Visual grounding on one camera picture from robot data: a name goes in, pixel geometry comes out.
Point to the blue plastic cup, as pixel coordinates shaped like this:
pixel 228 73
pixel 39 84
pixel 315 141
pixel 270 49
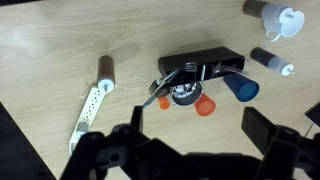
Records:
pixel 242 87

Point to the brown bottle white cap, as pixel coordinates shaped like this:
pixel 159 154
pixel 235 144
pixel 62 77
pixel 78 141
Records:
pixel 106 74

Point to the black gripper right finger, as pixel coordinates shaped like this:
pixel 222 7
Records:
pixel 257 128

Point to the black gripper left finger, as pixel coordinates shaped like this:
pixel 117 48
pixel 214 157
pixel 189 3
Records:
pixel 137 118

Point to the white power strip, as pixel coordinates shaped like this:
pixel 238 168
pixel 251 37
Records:
pixel 87 115

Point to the small orange plastic cup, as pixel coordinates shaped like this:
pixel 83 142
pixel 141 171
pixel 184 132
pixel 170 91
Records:
pixel 164 103

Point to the white measuring cup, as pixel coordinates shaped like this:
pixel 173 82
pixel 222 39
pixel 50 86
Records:
pixel 281 21

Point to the round metal cup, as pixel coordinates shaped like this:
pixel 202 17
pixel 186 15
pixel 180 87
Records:
pixel 186 94

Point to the dark shaker under cup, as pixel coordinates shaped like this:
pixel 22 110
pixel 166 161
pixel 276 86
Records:
pixel 254 8

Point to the black device at edge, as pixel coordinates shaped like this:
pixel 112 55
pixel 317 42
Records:
pixel 313 114

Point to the large orange plastic cup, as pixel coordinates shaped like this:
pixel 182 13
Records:
pixel 205 105

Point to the black cutlery rack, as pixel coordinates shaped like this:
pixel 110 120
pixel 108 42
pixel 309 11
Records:
pixel 206 60

